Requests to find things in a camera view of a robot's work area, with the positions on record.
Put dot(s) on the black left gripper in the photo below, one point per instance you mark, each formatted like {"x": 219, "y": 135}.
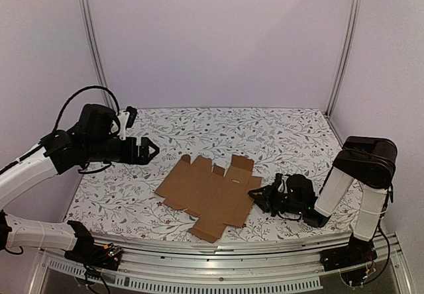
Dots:
{"x": 132, "y": 158}

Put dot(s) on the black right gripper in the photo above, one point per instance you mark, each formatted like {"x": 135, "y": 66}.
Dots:
{"x": 273, "y": 199}

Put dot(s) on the brown cardboard box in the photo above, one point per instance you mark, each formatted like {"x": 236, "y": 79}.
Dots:
{"x": 216, "y": 196}

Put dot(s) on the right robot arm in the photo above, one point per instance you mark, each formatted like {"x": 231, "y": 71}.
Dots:
{"x": 369, "y": 161}

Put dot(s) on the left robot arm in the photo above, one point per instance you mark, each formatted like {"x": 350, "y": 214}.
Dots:
{"x": 100, "y": 135}

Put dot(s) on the floral patterned table mat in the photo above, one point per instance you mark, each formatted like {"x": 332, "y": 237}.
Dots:
{"x": 121, "y": 200}

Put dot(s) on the small green circuit board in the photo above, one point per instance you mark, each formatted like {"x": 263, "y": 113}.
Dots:
{"x": 111, "y": 250}

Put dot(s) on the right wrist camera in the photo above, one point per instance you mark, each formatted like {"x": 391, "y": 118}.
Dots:
{"x": 280, "y": 183}

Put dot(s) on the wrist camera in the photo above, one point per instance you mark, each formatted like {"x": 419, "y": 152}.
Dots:
{"x": 280, "y": 183}
{"x": 122, "y": 121}

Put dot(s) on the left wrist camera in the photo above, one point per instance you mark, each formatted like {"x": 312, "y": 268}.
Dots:
{"x": 122, "y": 121}

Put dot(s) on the aluminium front rail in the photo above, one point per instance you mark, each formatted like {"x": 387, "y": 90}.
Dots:
{"x": 285, "y": 266}

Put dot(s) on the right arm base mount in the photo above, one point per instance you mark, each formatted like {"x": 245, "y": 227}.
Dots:
{"x": 346, "y": 256}

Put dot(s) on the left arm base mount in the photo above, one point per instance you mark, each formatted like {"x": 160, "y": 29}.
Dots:
{"x": 91, "y": 254}

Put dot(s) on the right aluminium frame post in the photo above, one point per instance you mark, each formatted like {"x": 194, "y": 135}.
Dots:
{"x": 345, "y": 53}

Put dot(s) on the aluminium frame post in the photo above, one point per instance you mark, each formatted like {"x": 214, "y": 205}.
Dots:
{"x": 92, "y": 42}
{"x": 345, "y": 53}

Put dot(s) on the left aluminium frame post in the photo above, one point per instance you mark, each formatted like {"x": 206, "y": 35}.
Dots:
{"x": 92, "y": 42}

